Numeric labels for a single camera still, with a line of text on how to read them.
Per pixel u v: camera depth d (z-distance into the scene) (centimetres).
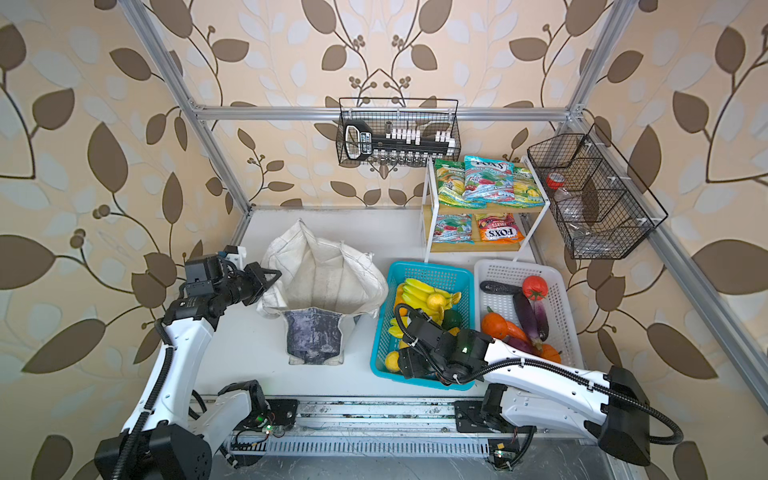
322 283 99
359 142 84
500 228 90
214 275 61
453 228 89
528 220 124
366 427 74
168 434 38
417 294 90
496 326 81
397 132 82
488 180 75
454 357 53
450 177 77
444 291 92
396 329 85
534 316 87
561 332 82
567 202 70
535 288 89
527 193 75
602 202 74
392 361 78
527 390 48
